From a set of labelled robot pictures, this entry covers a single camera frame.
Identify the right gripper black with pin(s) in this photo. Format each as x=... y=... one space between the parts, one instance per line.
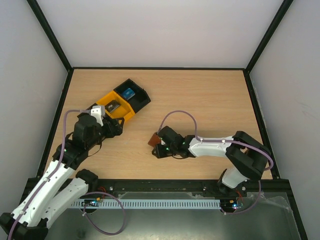
x=160 y=145

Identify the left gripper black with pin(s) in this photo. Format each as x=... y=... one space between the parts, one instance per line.
x=118 y=130

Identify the brown leather card holder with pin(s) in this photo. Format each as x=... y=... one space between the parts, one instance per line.
x=154 y=140

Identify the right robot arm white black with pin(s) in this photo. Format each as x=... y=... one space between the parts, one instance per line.
x=249 y=158

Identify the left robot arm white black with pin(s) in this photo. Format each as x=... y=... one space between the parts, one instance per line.
x=62 y=183

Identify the dark grey card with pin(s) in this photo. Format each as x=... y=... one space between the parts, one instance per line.
x=112 y=105

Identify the blue card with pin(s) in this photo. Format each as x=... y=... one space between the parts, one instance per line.
x=128 y=94

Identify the yellow plastic bin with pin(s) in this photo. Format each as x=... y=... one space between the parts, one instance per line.
x=124 y=111

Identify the black plastic bin far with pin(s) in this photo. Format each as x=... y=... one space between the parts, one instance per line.
x=141 y=98

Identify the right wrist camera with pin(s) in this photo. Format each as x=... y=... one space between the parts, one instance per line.
x=162 y=142

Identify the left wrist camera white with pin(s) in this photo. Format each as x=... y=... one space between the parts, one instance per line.
x=98 y=112

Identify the light blue slotted cable duct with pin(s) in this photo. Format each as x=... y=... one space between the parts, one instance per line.
x=166 y=204

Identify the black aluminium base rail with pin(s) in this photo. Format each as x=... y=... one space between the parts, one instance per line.
x=208 y=188

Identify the black frame post left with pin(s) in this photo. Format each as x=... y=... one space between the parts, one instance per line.
x=40 y=16

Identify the black frame post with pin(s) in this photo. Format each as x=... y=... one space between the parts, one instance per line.
x=277 y=19
x=40 y=16

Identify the black frame post right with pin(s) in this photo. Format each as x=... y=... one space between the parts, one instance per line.
x=277 y=19

